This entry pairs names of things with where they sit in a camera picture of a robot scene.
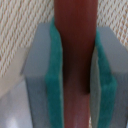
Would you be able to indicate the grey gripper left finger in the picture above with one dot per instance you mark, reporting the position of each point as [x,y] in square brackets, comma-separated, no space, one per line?
[44,77]

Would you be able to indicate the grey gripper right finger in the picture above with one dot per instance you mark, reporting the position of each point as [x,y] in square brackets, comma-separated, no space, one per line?
[109,81]

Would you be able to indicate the brown toy sausage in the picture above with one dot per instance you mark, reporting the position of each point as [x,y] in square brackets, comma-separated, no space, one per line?
[76,23]

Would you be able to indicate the beige woven placemat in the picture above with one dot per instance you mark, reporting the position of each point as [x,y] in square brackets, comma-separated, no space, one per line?
[20,18]

